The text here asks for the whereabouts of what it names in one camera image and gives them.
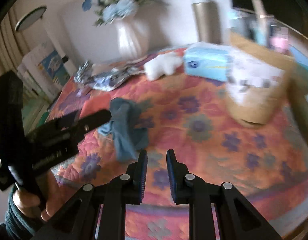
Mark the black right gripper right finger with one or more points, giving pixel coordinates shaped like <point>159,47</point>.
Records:
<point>187,188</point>

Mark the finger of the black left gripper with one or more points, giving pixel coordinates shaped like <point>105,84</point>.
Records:
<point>71,123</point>

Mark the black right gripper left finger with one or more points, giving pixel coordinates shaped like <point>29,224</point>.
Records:
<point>123,190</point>

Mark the plaid blue stuffed toy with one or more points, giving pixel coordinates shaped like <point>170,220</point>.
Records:
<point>84,73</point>

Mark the teal blue cloth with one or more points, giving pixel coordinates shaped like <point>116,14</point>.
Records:
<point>127,137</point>

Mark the blue patterned cloth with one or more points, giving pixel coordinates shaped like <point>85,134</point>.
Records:
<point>113,79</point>

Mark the books with blue cover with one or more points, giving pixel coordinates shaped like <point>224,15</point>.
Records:
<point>43,68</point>

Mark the dark teal left sleeve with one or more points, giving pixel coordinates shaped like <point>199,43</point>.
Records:
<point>17,225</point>

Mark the floral orange tablecloth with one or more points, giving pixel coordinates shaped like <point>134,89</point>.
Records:
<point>269,165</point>

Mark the white ribbed vase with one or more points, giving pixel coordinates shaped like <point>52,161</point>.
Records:
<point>132,44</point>

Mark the white plush toy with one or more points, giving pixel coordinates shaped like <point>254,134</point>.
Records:
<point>163,64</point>

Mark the light blue tissue pack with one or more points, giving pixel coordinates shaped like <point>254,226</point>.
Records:
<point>207,60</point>

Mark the brown paper bucket container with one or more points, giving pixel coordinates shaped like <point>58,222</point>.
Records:
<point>257,81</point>

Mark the steel thermos bottle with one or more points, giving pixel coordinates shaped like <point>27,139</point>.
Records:
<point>207,19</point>

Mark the round wall lamp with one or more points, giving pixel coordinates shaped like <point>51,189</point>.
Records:
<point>29,19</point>

